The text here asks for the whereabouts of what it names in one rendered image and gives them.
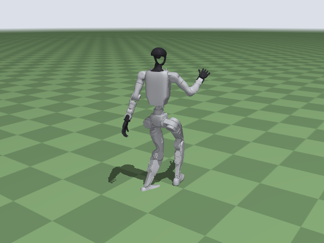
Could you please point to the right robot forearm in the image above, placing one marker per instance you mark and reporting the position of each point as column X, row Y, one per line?
column 195, row 87

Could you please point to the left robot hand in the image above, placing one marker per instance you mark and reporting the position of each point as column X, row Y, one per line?
column 125, row 125

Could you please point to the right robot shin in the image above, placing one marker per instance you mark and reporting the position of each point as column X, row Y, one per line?
column 178, row 156

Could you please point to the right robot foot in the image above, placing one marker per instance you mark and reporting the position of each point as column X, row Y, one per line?
column 177, row 181

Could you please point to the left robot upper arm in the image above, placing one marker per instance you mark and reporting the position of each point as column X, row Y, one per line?
column 138, row 86

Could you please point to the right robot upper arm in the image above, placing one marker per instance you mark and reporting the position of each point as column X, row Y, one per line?
column 176, row 78

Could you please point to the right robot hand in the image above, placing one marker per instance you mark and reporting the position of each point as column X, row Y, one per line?
column 203, row 74

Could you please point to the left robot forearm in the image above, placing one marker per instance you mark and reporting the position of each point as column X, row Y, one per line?
column 131, row 108

